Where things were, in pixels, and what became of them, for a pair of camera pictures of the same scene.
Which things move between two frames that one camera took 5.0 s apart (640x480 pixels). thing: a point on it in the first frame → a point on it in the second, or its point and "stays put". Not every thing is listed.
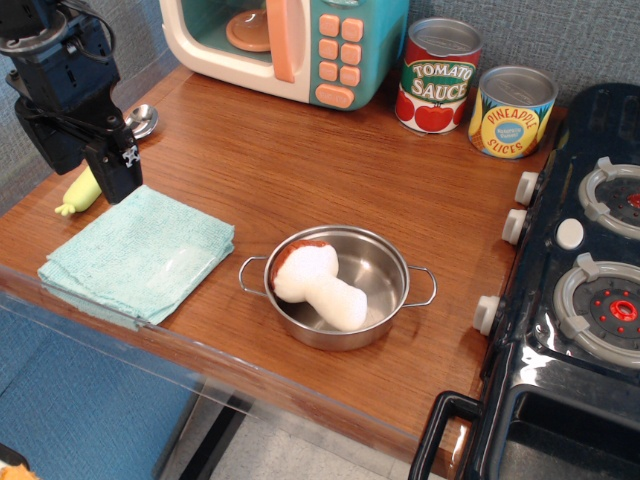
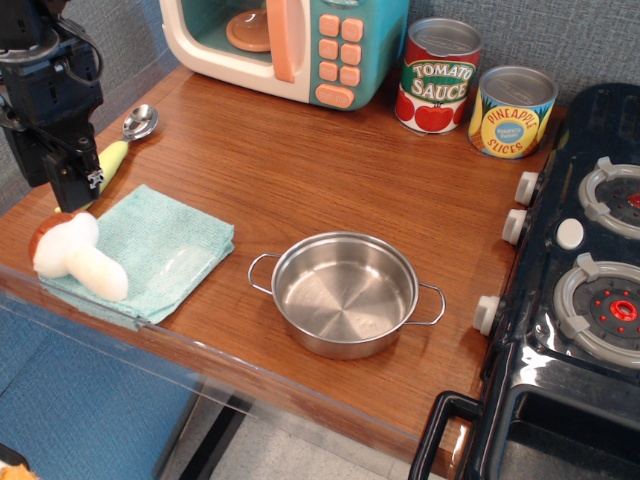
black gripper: (68, 106) → (46, 106)
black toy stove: (560, 394) stays put
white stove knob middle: (513, 225) stays put
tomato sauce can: (441, 57) stays put
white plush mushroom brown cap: (307, 271) → (65, 244)
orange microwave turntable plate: (248, 29) stays put
